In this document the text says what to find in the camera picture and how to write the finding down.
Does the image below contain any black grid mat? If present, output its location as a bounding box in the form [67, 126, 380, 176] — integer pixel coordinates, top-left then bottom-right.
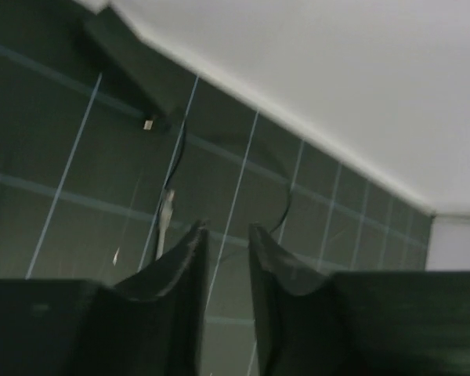
[0, 1, 431, 375]

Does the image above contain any grey ethernet cable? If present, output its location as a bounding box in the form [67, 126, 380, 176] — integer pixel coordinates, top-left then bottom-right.
[154, 189, 177, 260]

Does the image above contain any thin black flat cable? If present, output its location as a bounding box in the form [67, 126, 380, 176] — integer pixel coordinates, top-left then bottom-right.
[164, 117, 295, 236]

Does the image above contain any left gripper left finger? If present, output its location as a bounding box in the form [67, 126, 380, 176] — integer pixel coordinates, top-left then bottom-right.
[0, 221, 209, 375]

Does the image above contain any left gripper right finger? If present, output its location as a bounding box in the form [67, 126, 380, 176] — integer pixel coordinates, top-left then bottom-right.
[248, 224, 470, 375]

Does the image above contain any black power adapter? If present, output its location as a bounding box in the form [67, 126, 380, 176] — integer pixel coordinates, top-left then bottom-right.
[79, 5, 185, 131]

